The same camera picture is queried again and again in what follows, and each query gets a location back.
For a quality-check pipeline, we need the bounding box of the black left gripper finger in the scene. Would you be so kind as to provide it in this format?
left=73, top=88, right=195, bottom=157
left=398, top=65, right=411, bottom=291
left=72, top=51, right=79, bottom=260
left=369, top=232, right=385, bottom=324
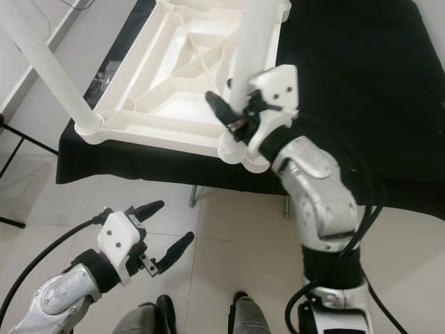
left=156, top=231, right=195, bottom=273
left=127, top=200, right=166, bottom=223

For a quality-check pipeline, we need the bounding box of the white plastic table leg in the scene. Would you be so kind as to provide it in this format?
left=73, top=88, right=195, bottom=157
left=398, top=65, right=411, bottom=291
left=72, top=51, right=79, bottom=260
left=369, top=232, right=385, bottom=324
left=219, top=0, right=280, bottom=164
left=3, top=0, right=104, bottom=136

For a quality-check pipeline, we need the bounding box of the black left robot foot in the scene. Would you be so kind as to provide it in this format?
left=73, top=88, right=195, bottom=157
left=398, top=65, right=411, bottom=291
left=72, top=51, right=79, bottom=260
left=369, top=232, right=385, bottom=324
left=111, top=294, right=178, bottom=334

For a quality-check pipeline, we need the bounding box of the white plastic table top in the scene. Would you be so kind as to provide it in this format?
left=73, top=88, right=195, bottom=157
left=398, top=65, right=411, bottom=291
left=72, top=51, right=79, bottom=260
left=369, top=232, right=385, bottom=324
left=73, top=0, right=293, bottom=175

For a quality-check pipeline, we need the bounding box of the clear plastic bag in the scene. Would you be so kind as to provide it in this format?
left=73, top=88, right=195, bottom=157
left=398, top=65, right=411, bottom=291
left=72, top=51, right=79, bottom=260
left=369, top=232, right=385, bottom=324
left=87, top=59, right=119, bottom=105

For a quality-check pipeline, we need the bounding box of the black tablecloth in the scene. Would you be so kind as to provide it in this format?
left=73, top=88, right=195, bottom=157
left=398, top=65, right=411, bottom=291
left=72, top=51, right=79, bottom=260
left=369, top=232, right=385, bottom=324
left=56, top=0, right=445, bottom=220

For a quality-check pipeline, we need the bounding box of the black folding chair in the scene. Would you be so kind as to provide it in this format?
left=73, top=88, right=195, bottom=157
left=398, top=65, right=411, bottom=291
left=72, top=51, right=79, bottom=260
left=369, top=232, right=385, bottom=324
left=0, top=122, right=42, bottom=229

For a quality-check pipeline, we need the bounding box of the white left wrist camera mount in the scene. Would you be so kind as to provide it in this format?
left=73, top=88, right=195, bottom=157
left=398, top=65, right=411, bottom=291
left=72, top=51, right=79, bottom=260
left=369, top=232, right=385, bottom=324
left=97, top=209, right=147, bottom=283

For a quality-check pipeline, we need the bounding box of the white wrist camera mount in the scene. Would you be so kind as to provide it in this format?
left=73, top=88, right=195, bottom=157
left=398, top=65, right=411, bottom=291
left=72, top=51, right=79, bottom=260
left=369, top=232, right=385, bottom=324
left=97, top=209, right=147, bottom=283
left=247, top=64, right=300, bottom=157

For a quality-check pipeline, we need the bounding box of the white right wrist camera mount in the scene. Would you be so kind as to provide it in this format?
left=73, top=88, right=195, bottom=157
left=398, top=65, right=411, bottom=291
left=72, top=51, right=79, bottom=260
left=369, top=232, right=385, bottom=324
left=247, top=64, right=300, bottom=157

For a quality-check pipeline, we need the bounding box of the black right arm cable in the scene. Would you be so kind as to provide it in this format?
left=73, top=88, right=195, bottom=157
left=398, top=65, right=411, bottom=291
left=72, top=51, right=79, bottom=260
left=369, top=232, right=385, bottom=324
left=285, top=111, right=411, bottom=334

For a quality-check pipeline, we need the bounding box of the thin wall cable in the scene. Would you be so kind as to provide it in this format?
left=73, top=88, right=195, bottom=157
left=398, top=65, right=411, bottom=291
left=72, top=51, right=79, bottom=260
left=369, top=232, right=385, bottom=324
left=59, top=0, right=92, bottom=10

